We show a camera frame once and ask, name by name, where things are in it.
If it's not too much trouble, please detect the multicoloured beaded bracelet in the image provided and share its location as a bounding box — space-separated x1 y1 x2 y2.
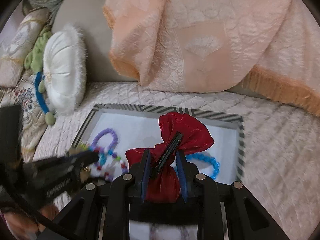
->
90 148 128 182

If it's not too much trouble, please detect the person's left hand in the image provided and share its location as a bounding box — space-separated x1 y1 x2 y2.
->
0 204 57 240

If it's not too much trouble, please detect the red organza bow hair clip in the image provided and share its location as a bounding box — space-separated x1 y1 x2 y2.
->
125 112 215 203

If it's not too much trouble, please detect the small gold ornament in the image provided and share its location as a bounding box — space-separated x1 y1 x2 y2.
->
79 166 91 181

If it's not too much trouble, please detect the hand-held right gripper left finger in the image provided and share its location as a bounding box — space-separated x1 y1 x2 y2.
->
54 149 152 240

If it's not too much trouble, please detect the green plush toy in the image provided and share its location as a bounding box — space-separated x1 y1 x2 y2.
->
24 27 57 127

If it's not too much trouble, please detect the black cable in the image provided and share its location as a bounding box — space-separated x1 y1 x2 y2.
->
0 184 74 240

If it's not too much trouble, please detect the peach fringed blanket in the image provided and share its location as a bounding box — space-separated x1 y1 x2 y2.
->
102 0 320 117

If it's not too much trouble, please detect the cream bolster cushion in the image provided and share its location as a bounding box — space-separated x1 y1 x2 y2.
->
0 7 50 88

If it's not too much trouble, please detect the grey padded sofa back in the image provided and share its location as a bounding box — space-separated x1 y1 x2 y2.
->
51 0 140 83

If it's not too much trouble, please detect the white round fringed pillow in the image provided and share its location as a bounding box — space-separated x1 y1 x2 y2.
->
42 24 88 116

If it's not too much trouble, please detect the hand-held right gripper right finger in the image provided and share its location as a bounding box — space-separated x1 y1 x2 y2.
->
175 150 283 240

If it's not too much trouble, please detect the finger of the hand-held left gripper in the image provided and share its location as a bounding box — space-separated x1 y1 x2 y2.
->
56 150 100 168
62 162 87 183

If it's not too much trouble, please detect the cream quilted bedspread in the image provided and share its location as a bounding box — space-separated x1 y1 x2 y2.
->
37 81 320 240

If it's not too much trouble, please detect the blue beaded bracelet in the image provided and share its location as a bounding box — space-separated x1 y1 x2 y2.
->
186 153 221 180

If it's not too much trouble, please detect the white tray with striped border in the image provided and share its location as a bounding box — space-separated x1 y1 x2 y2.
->
72 103 244 183

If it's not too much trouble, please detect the purple beaded bracelet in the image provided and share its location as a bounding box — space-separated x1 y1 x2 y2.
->
89 128 118 156

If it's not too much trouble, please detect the floral embroidered cushion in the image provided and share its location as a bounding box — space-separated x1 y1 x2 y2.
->
9 75 63 157

